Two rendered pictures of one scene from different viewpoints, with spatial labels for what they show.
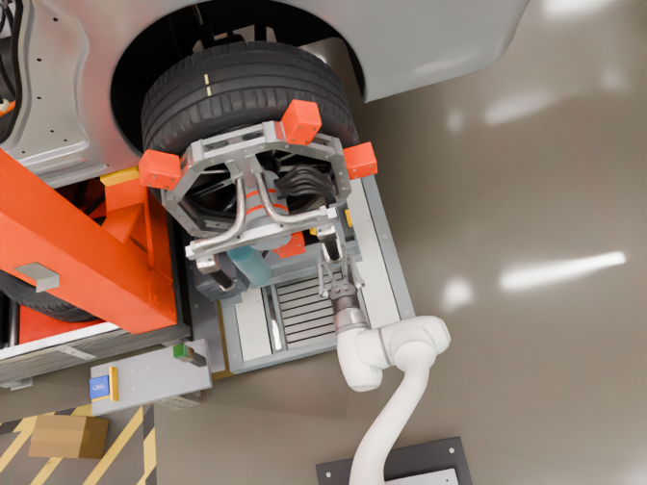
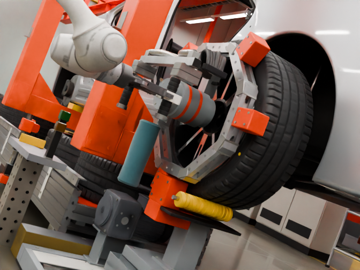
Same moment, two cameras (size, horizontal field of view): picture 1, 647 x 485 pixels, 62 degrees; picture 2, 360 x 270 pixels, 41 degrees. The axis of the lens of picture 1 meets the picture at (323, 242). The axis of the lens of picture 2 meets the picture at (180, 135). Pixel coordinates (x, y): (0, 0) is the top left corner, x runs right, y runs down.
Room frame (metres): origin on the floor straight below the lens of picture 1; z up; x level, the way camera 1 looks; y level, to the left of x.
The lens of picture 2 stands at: (-0.29, -1.30, 0.67)
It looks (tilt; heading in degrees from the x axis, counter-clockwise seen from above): 2 degrees up; 51
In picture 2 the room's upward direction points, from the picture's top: 21 degrees clockwise
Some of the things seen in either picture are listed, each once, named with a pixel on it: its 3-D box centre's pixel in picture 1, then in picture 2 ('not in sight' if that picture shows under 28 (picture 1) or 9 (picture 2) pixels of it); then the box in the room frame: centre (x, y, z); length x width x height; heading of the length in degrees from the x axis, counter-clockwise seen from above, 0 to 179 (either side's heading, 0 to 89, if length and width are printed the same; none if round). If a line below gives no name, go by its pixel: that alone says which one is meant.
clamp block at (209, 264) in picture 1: (206, 255); (143, 69); (0.71, 0.32, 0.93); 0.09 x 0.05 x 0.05; 172
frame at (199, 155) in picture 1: (260, 190); (199, 110); (0.89, 0.12, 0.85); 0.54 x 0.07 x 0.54; 82
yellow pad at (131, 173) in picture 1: (120, 163); not in sight; (1.31, 0.58, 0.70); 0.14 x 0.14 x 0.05; 82
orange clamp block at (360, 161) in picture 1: (359, 162); (249, 121); (0.85, -0.19, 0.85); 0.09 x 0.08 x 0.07; 82
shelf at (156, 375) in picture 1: (150, 376); (35, 152); (0.60, 0.74, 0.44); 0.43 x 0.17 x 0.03; 82
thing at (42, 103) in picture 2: not in sight; (59, 102); (1.40, 2.51, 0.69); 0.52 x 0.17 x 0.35; 172
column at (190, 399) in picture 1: (168, 388); (15, 197); (0.60, 0.77, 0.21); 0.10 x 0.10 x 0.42; 82
